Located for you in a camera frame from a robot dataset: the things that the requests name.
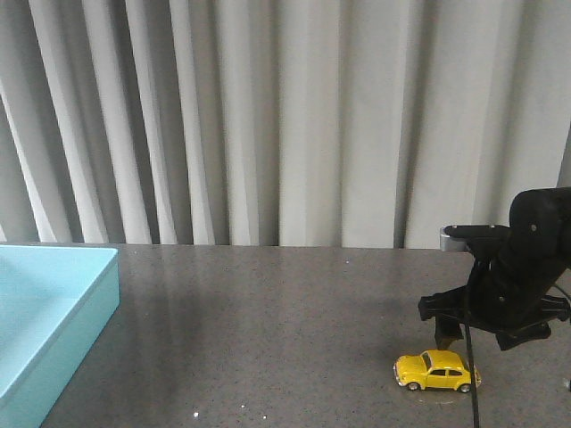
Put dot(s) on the light blue storage box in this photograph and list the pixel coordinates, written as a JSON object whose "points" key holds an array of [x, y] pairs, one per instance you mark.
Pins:
{"points": [[55, 301]]}

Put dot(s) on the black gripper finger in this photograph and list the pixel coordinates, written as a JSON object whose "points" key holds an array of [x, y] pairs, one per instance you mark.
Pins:
{"points": [[509, 340], [447, 330]]}

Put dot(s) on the yellow toy beetle car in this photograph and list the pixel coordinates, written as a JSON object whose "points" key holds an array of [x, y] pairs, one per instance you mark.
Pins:
{"points": [[433, 369]]}

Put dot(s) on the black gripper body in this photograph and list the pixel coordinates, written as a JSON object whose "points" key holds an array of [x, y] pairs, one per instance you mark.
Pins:
{"points": [[507, 288]]}

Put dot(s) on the grey pleated curtain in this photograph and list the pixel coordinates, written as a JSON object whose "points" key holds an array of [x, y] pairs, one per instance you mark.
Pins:
{"points": [[364, 124]]}

